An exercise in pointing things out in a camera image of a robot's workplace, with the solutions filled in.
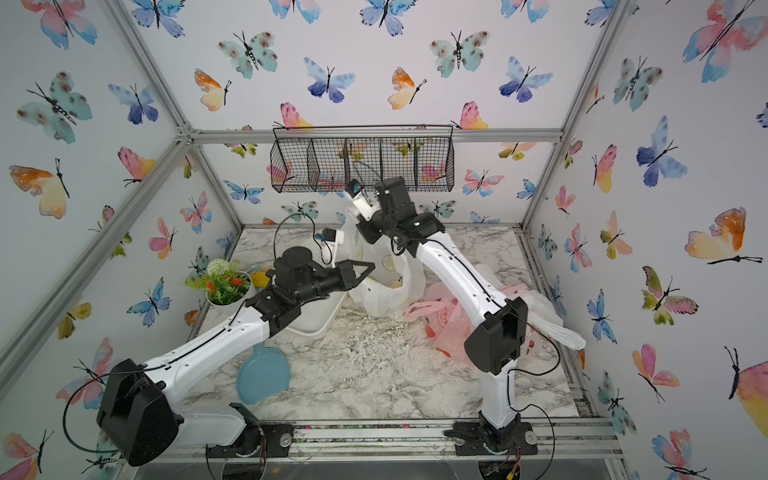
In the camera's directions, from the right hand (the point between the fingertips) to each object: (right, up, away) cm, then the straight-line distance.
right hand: (362, 213), depth 78 cm
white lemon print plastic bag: (+8, -19, +14) cm, 25 cm away
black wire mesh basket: (-14, +21, +20) cm, 32 cm away
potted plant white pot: (-38, -21, +6) cm, 44 cm away
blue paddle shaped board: (-28, -44, +6) cm, 53 cm away
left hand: (+4, -14, -6) cm, 16 cm away
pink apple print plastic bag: (+23, -28, +4) cm, 36 cm away
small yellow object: (-36, -19, +20) cm, 45 cm away
